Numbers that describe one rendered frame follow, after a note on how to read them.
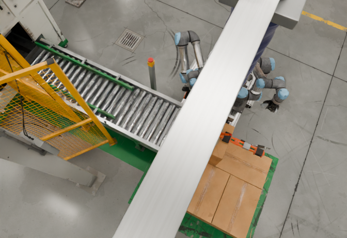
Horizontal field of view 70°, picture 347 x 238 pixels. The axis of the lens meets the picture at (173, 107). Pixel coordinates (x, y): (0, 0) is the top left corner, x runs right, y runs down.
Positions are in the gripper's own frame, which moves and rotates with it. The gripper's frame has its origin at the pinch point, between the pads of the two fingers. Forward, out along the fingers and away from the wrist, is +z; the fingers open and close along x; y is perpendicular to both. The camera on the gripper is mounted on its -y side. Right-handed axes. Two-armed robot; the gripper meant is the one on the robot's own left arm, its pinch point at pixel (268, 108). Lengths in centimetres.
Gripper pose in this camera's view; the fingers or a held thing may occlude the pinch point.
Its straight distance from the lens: 237.8
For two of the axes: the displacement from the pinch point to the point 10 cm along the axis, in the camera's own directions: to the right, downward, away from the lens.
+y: -4.8, 8.1, -3.5
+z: -0.2, 3.9, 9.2
